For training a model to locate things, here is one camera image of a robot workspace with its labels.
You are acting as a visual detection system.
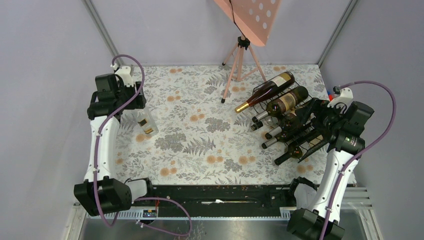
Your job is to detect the pink music stand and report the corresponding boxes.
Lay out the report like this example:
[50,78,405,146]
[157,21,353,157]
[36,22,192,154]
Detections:
[214,0,282,104]

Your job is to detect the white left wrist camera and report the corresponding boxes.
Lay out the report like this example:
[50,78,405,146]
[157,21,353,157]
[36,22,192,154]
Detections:
[110,63,135,87]

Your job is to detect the clear liquor bottle black cap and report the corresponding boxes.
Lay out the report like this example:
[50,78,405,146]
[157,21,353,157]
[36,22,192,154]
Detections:
[131,106,159,136]

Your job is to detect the small dark wine bottle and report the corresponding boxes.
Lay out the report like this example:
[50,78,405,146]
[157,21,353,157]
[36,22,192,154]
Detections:
[250,121,264,131]

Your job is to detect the green wine bottle brown label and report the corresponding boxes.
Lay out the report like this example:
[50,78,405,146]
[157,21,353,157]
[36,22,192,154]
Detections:
[251,86,309,123]

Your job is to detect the green wine bottle grey cap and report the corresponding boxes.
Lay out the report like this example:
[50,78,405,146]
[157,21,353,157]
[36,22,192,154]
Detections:
[261,132,295,149]

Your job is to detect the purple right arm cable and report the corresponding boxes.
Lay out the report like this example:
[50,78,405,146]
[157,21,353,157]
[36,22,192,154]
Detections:
[318,80,397,240]

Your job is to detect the grey slotted cable duct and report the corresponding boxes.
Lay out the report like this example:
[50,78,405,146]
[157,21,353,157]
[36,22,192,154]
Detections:
[85,207,299,222]

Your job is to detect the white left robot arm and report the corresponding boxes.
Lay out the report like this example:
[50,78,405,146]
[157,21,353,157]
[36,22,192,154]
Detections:
[73,70,158,217]

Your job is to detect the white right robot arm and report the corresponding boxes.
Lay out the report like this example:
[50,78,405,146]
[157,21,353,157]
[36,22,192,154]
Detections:
[286,97,374,240]

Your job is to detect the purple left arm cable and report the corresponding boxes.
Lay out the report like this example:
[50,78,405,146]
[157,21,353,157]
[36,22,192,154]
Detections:
[92,54,194,238]

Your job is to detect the olive wine bottle black cap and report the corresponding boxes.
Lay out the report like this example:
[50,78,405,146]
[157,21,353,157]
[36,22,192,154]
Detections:
[273,144,303,166]

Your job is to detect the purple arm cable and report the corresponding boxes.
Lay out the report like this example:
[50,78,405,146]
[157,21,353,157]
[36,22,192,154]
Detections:
[92,54,194,238]
[318,80,397,240]

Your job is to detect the red wine bottle gold cap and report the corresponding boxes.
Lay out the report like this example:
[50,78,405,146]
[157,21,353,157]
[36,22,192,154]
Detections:
[234,71,295,114]

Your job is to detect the black wire wine rack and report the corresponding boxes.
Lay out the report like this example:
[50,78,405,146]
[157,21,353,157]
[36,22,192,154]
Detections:
[260,98,328,162]

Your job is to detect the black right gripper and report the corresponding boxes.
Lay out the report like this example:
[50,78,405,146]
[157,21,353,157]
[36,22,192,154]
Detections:
[294,97,346,132]

